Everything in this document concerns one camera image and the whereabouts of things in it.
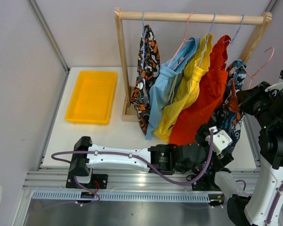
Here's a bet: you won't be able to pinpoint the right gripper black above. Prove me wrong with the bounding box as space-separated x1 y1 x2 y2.
236 81 280 128

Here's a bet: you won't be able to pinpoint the pink wire hanger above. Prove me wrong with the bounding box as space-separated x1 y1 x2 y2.
167 12 194 68
241 47 275 89

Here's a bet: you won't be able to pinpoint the blue patterned print shorts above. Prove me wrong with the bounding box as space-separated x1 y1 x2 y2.
209 60 246 154

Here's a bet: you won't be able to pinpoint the orange red shorts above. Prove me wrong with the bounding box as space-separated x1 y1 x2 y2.
169 35 231 145

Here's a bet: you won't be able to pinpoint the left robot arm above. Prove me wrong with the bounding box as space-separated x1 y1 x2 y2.
68 124 233 188

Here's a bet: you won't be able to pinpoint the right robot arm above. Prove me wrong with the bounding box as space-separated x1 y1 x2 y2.
206 70 283 226

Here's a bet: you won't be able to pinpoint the light blue shorts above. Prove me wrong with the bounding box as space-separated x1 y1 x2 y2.
145 37 200 140

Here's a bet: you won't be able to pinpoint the yellow shorts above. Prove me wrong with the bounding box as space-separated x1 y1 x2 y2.
153 34 213 142

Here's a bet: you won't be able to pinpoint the black orange camouflage shorts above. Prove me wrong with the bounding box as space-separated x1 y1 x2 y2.
130 24 160 134

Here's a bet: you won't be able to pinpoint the wooden clothes rack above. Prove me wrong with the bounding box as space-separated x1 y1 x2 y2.
114 8 272 122

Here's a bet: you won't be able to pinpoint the yellow plastic tray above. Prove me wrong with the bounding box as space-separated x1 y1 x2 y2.
65 71 117 125

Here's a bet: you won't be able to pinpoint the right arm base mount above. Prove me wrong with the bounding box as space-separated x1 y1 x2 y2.
191 173 221 192

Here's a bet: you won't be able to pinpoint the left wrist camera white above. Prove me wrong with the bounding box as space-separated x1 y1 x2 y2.
213 130 233 155

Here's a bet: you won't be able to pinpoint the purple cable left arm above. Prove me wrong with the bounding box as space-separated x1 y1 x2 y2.
51 128 215 208

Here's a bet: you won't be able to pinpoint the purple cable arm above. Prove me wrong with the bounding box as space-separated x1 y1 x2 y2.
233 174 283 224
51 128 215 208

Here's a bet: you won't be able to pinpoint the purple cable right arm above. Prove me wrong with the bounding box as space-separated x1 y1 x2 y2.
233 174 283 224

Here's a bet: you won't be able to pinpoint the pink wire hanger on rack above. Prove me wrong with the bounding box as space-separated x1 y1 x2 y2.
167 12 194 68

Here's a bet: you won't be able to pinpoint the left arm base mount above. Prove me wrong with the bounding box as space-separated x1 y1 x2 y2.
66 173 108 189

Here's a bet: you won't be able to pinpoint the blue wire hanger far left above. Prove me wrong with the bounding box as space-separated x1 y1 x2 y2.
141 11 146 69

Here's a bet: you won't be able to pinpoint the slotted cable duct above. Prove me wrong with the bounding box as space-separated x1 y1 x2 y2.
32 190 210 203

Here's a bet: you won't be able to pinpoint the aluminium mounting rail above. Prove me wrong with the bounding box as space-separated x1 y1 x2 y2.
23 168 259 190

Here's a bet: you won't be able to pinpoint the aluminium frame post left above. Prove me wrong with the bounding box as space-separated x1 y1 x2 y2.
27 0 70 73

